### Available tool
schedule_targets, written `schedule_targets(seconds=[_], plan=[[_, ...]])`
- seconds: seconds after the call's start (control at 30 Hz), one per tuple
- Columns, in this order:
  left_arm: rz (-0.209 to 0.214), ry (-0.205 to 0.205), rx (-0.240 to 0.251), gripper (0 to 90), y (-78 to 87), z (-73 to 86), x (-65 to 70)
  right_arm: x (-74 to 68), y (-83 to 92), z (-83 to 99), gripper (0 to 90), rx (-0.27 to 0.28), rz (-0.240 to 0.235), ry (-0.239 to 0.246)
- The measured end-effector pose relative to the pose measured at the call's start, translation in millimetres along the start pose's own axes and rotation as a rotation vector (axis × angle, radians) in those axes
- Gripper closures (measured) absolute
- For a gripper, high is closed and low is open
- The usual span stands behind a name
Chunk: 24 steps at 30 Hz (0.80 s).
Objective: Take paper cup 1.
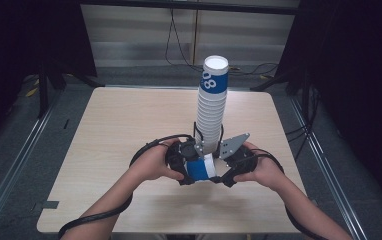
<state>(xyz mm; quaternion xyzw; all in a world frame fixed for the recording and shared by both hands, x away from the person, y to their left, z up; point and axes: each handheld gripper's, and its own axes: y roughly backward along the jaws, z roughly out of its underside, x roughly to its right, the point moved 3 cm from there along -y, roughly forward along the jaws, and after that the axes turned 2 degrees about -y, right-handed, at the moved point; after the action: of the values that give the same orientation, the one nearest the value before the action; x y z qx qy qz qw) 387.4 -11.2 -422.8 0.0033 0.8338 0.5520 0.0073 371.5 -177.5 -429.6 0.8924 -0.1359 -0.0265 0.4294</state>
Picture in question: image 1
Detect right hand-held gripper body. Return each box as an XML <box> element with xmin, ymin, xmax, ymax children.
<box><xmin>218</xmin><ymin>133</ymin><xmax>259</xmax><ymax>180</ymax></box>

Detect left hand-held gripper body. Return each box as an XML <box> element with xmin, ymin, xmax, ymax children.
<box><xmin>164</xmin><ymin>138</ymin><xmax>207</xmax><ymax>178</ymax></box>

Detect blue banded paper cup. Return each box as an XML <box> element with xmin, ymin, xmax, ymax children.
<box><xmin>185</xmin><ymin>153</ymin><xmax>219</xmax><ymax>183</ymax></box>

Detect black wire cup holder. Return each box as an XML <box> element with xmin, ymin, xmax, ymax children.
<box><xmin>192</xmin><ymin>121</ymin><xmax>225</xmax><ymax>158</ymax></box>

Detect stack of white paper cups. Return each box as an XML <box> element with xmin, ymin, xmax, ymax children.
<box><xmin>194</xmin><ymin>55</ymin><xmax>230</xmax><ymax>156</ymax></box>

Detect person's left hand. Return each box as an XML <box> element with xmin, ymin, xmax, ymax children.
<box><xmin>128</xmin><ymin>138</ymin><xmax>186</xmax><ymax>183</ymax></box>

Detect person's right hand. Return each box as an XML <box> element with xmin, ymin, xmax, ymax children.
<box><xmin>233</xmin><ymin>141</ymin><xmax>285</xmax><ymax>193</ymax></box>

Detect black tripod stand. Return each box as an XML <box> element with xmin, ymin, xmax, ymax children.
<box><xmin>36</xmin><ymin>63</ymin><xmax>106</xmax><ymax>120</ymax></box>
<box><xmin>249</xmin><ymin>68</ymin><xmax>321</xmax><ymax>128</ymax></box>

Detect grey tape piece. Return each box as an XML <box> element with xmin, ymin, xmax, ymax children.
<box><xmin>41</xmin><ymin>200</ymin><xmax>60</xmax><ymax>210</ymax></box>

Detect black curtain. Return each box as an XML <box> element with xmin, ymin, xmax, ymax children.
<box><xmin>0</xmin><ymin>0</ymin><xmax>98</xmax><ymax>148</ymax></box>
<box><xmin>275</xmin><ymin>0</ymin><xmax>382</xmax><ymax>214</ymax></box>

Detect black overhead bar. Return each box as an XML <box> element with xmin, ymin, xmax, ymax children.
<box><xmin>78</xmin><ymin>0</ymin><xmax>301</xmax><ymax>16</ymax></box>

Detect black stand cables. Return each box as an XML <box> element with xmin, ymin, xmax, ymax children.
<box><xmin>284</xmin><ymin>93</ymin><xmax>321</xmax><ymax>162</ymax></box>

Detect black floor cable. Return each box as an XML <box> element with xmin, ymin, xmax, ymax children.
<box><xmin>228</xmin><ymin>62</ymin><xmax>280</xmax><ymax>76</ymax></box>

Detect metal floor rail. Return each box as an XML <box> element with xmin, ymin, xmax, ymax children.
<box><xmin>0</xmin><ymin>99</ymin><xmax>62</xmax><ymax>232</ymax></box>
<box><xmin>288</xmin><ymin>96</ymin><xmax>369</xmax><ymax>240</ymax></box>

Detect black wall cable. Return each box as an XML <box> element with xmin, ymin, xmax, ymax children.
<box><xmin>164</xmin><ymin>8</ymin><xmax>204</xmax><ymax>73</ymax></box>

